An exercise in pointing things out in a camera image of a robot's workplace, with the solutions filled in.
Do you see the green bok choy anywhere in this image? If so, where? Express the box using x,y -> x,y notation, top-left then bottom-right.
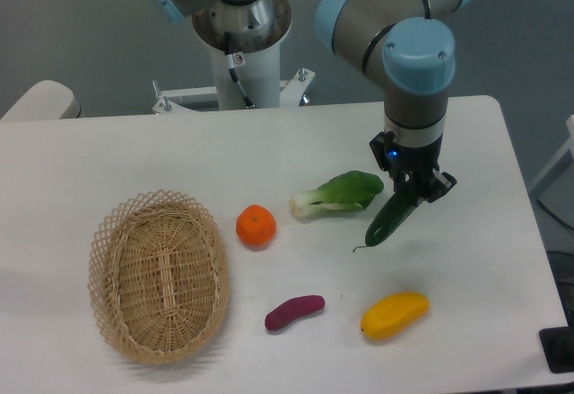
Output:
289,171 -> 384,219

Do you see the green cucumber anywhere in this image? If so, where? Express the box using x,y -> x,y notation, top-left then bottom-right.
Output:
352,186 -> 418,252

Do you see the orange tangerine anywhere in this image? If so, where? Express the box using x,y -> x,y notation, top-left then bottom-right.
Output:
235,205 -> 277,250

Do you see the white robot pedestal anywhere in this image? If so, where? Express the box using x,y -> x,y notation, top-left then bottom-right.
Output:
152,0 -> 316,114

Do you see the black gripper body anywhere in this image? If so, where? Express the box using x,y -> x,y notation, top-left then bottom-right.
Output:
370,131 -> 442,183

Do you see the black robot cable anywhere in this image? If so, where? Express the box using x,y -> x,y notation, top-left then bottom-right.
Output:
222,31 -> 256,109

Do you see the yellow mango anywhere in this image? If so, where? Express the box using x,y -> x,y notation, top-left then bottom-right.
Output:
361,292 -> 431,341

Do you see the black device at edge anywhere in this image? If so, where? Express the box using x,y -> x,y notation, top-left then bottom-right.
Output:
539,327 -> 573,373

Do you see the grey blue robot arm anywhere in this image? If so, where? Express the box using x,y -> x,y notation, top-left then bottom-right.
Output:
153,0 -> 471,206

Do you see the purple sweet potato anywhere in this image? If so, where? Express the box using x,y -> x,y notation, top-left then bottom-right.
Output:
264,294 -> 326,331

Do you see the white furniture leg right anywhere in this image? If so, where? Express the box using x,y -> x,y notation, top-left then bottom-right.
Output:
527,115 -> 573,196

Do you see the woven wicker basket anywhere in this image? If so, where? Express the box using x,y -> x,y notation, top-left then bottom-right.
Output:
88,190 -> 230,364

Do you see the white chair backrest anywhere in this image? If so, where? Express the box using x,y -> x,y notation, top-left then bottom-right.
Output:
1,80 -> 83,123

